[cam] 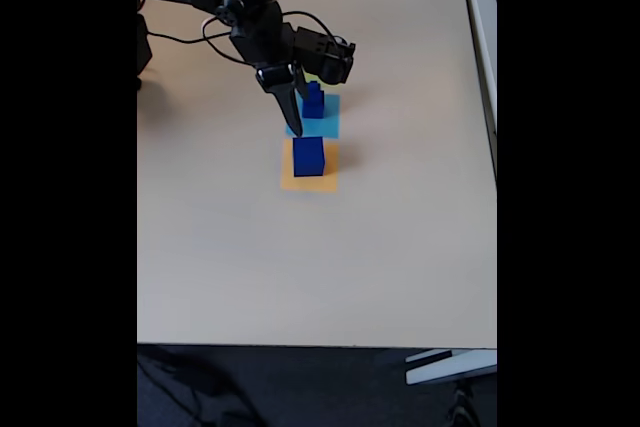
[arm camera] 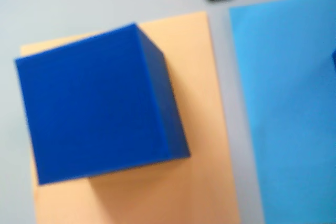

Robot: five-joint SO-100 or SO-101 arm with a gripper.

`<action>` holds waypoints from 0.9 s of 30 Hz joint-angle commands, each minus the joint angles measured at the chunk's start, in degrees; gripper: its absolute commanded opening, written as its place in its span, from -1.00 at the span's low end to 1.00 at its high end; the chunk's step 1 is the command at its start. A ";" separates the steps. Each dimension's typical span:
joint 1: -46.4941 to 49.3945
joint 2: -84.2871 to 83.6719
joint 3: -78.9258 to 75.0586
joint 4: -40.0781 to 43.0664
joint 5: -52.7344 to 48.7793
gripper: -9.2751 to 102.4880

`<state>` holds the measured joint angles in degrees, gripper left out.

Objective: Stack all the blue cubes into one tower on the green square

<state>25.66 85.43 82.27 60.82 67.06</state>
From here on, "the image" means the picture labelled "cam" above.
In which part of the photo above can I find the white side desk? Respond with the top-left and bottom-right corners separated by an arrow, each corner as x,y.
458,0 -> 498,188

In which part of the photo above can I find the black camera box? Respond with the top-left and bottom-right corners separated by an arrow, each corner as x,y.
293,26 -> 357,86

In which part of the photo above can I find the medium blue cube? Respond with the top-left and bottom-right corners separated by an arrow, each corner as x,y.
301,89 -> 325,120

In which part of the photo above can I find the white table leg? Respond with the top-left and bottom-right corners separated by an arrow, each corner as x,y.
404,348 -> 498,387

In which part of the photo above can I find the long black cable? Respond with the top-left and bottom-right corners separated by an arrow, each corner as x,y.
144,10 -> 349,66

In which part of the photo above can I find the light blue paper square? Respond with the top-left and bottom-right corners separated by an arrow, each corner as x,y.
284,90 -> 342,140

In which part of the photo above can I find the orange paper square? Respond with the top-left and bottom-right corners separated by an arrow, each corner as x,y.
279,139 -> 340,193

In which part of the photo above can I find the large blue cube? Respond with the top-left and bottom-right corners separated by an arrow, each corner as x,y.
292,136 -> 326,178

